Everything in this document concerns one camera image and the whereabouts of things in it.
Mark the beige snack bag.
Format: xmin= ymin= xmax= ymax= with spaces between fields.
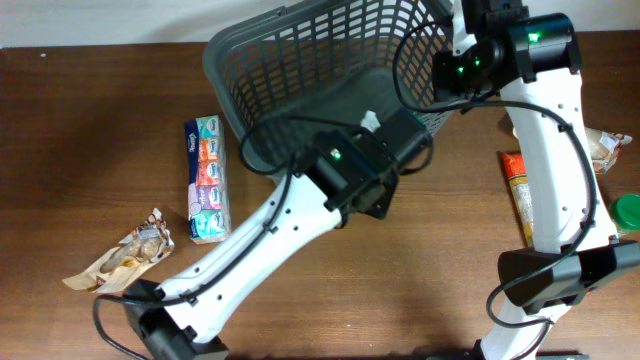
xmin=501 ymin=128 xmax=632 ymax=179

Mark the orange spaghetti package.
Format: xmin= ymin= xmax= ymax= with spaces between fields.
xmin=501 ymin=152 xmax=534 ymax=247

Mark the brown nut snack pouch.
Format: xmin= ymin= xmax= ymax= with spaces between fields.
xmin=62 ymin=208 xmax=175 ymax=294

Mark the Kleenex tissue multipack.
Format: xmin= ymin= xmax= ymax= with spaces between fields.
xmin=184 ymin=115 xmax=232 ymax=244

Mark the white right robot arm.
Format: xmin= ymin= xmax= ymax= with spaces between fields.
xmin=433 ymin=1 xmax=639 ymax=359

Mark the green lidded bottle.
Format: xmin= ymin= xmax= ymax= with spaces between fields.
xmin=609 ymin=194 xmax=640 ymax=236

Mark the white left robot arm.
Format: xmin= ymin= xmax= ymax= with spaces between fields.
xmin=125 ymin=109 xmax=432 ymax=359

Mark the grey plastic basket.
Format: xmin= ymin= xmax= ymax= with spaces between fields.
xmin=202 ymin=0 xmax=453 ymax=170

